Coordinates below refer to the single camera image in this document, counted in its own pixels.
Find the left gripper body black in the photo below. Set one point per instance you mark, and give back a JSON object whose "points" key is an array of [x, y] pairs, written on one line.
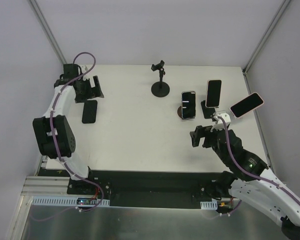
{"points": [[88, 87]]}

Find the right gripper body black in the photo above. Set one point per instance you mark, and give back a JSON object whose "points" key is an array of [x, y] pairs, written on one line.
{"points": [[206, 136]]}

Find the black phone dark case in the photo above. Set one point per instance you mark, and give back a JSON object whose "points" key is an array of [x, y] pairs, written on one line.
{"points": [[89, 113]]}

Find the brown round base phone stand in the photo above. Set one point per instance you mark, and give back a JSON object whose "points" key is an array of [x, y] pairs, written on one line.
{"points": [[179, 112]]}

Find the phone with clear case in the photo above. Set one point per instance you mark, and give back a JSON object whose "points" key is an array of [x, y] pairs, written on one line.
{"points": [[188, 105]]}

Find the black round base clamp stand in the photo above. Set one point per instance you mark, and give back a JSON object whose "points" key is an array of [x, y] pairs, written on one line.
{"points": [[160, 88]]}

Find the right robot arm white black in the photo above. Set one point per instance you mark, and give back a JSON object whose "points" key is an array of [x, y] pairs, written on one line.
{"points": [[249, 179]]}

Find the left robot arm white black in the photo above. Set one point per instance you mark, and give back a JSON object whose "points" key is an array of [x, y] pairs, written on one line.
{"points": [[53, 133]]}

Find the black folding phone stand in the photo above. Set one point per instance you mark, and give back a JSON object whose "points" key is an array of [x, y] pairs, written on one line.
{"points": [[207, 112]]}

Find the phone with beige case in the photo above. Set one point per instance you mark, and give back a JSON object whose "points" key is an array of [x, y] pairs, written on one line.
{"points": [[213, 93]]}

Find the phone with pink case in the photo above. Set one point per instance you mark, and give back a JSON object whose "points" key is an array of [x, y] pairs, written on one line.
{"points": [[246, 105]]}

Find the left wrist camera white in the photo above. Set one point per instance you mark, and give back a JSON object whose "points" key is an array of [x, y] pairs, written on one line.
{"points": [[83, 69]]}

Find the right white cable duct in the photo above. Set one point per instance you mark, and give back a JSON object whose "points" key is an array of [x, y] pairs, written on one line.
{"points": [[209, 205]]}

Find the white cable duct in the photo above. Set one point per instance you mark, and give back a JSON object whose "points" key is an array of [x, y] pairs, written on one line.
{"points": [[209, 205], [69, 201]]}

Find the left aluminium frame post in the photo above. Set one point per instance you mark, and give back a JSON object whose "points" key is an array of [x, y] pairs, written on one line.
{"points": [[34, 5]]}

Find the aluminium frame post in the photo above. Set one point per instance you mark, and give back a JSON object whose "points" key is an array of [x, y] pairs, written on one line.
{"points": [[34, 5], [266, 35]]}

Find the left white cable duct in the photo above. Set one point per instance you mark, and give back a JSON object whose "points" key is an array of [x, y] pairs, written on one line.
{"points": [[69, 201]]}

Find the right aluminium frame post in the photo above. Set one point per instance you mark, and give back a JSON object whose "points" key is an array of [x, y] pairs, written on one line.
{"points": [[266, 35]]}

